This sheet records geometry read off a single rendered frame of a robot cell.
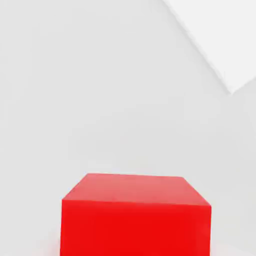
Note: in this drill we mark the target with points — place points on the small red cube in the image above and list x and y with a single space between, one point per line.
136 226

